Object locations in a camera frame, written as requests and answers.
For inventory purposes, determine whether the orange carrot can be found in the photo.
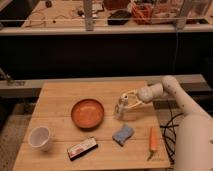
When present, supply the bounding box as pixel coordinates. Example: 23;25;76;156
147;127;158;160

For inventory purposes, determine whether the grey metal post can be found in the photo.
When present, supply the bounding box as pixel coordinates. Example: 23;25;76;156
83;0;94;31
175;0;192;30

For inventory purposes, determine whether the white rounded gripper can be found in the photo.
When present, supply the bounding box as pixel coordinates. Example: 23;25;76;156
121;86;154;109

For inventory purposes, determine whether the white cup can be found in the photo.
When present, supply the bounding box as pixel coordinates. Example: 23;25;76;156
28;126;52;151

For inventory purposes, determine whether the blue sponge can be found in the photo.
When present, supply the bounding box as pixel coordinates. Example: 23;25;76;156
112;124;134;146

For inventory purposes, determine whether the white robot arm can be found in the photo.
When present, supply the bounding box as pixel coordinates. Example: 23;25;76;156
119;75;213;171

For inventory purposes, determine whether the orange basket on shelf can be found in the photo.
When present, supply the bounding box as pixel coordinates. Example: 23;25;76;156
132;4;152;25

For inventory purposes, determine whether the orange round bowl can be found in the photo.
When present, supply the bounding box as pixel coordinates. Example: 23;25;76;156
71;99;104;129

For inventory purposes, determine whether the black and white box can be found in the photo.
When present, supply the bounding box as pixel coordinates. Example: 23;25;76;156
67;137;98;161

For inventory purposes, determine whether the black cable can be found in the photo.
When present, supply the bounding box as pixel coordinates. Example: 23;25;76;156
159;99;186;164

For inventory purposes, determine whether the black pouch on shelf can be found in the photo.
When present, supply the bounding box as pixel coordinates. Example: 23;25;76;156
107;10;131;25

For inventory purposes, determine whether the grey metal post right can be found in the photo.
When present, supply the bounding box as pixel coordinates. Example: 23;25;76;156
175;0;192;30

